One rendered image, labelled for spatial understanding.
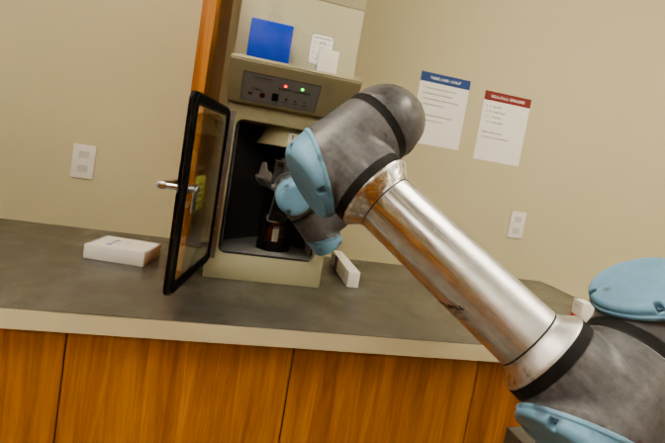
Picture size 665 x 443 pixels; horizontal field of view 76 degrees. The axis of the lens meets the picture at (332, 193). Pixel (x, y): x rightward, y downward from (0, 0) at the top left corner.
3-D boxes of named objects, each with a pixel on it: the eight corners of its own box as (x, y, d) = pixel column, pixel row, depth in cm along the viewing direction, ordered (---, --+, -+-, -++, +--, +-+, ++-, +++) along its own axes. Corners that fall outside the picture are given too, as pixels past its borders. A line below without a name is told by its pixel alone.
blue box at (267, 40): (245, 63, 109) (250, 28, 108) (284, 71, 111) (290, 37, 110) (245, 55, 99) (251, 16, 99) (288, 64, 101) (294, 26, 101)
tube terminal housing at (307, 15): (209, 253, 138) (243, 11, 132) (307, 264, 145) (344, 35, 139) (201, 276, 114) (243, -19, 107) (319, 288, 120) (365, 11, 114)
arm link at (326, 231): (360, 230, 97) (334, 191, 94) (324, 261, 94) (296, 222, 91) (345, 226, 104) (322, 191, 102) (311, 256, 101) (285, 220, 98)
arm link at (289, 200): (291, 226, 90) (268, 194, 88) (287, 215, 101) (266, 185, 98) (322, 206, 90) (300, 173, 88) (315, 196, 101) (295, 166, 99)
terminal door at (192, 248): (208, 260, 112) (230, 108, 109) (165, 299, 81) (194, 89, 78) (205, 260, 112) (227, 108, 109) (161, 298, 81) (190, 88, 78)
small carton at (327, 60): (314, 75, 110) (317, 51, 110) (332, 79, 111) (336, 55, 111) (316, 72, 105) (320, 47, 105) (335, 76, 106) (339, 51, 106)
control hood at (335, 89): (226, 100, 110) (232, 60, 109) (346, 123, 117) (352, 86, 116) (224, 95, 99) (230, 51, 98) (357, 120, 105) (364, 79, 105)
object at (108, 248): (105, 248, 124) (106, 234, 124) (159, 256, 125) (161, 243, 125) (82, 257, 112) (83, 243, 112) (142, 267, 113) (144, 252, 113)
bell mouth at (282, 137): (255, 142, 131) (258, 125, 130) (312, 152, 135) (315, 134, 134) (257, 142, 114) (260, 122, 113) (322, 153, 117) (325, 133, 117)
